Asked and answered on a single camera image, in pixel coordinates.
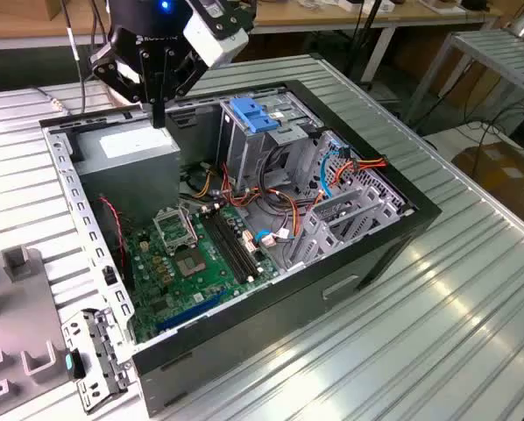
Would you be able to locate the grey power supply unit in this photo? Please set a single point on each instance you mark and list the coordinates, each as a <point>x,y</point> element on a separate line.
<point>126,184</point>

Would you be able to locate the black RAM slot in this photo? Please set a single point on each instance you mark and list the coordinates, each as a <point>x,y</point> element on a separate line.
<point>225,246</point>
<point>239,245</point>

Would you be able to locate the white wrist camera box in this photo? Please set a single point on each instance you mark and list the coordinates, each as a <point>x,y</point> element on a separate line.
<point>214,44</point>

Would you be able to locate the green motherboard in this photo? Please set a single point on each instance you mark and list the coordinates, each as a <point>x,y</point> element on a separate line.
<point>209,289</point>

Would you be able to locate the CPU socket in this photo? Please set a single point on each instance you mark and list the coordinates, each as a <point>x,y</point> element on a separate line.
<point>191,263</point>

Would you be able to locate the hinged metal card bracket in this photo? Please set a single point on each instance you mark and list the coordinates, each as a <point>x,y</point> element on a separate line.
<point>102,346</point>

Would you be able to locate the grey metal drive cage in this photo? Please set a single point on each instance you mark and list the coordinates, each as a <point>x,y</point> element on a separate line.
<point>244,153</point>

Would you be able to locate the blue plastic drive latch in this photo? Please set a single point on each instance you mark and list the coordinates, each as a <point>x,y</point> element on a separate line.
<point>241,110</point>

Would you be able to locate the blue expansion slot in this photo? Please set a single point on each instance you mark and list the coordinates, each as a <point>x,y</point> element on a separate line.
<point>187,314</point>

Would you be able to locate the white plug blue loop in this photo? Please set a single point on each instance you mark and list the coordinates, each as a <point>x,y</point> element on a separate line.
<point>268,240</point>

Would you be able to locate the grey parts rack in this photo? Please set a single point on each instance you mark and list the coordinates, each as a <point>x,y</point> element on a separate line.
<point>21,316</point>

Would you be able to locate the long wooden desk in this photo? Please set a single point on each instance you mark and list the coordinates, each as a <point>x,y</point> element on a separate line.
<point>314,16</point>

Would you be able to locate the metal slat side table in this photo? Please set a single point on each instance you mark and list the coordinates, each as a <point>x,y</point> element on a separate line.
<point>494,50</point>

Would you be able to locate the black open PC case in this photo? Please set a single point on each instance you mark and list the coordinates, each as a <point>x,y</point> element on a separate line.
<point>266,324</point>

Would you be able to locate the black clip teal tab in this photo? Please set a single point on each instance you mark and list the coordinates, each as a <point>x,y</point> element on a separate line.
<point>69,363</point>

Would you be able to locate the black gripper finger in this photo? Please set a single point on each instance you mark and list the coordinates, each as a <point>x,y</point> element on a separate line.
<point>150,79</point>
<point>169,74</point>

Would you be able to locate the brown cardboard box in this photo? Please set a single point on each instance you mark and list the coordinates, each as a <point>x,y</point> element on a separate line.
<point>507,175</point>

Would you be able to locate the grey metal disk bay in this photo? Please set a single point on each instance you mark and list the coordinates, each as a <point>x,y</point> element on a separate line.
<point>367,210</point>

